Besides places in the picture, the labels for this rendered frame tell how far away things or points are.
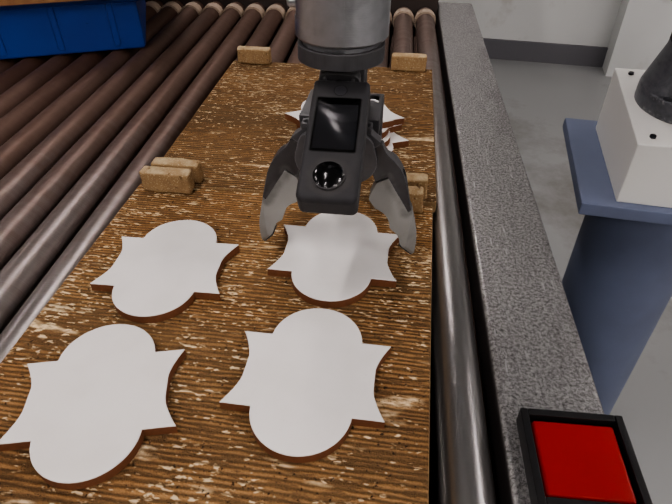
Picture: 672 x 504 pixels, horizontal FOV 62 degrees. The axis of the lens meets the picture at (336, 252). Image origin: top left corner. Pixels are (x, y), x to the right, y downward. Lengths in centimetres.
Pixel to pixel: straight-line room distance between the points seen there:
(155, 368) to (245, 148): 38
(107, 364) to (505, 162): 55
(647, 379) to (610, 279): 90
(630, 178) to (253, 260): 51
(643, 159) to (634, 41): 303
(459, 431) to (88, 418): 28
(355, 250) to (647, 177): 43
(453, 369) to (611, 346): 63
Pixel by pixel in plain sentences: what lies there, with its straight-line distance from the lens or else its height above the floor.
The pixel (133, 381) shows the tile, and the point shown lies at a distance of 47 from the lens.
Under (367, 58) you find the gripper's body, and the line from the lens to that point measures 45.
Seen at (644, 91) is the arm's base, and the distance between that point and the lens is 89.
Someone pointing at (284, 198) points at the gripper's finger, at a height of 100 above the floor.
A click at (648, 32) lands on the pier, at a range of 384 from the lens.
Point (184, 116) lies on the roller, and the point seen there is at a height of 91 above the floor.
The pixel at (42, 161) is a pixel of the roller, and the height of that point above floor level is 91.
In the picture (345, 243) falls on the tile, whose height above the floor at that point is 95.
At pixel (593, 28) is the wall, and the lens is 394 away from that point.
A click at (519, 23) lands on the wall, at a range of 388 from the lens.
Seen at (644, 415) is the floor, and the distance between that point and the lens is 178.
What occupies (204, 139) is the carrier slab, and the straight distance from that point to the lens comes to 79.
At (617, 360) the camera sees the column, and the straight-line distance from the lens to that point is 112.
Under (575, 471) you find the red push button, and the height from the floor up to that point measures 93.
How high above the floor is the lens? 129
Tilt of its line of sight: 39 degrees down
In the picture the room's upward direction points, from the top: straight up
